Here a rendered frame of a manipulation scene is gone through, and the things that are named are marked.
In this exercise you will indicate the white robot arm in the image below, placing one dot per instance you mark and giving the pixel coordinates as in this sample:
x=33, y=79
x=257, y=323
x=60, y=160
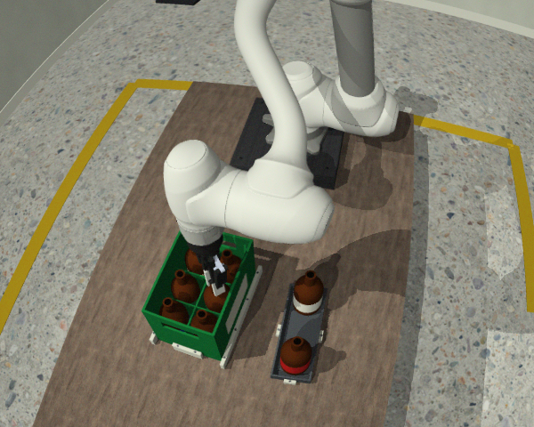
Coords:
x=276, y=200

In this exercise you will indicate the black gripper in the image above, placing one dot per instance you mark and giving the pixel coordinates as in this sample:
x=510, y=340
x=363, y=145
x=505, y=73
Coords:
x=209, y=257

